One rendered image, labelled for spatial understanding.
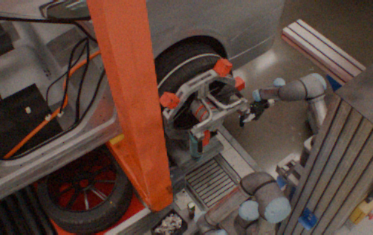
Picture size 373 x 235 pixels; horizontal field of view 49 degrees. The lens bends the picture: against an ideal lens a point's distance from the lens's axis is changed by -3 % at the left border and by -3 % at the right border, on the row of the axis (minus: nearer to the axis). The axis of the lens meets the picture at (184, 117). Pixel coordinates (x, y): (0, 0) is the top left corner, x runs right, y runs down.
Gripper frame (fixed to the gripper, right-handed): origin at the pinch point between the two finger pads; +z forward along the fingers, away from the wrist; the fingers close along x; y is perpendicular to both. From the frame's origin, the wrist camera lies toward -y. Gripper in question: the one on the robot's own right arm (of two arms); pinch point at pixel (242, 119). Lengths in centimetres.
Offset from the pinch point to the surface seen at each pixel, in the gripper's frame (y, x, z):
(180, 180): -44, -7, 47
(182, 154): -61, -32, 29
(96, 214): -33, -12, 110
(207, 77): 27.8, -23.0, 11.6
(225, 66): 32.4, -20.7, -0.3
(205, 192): -80, -2, 28
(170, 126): 3.6, -20.9, 42.4
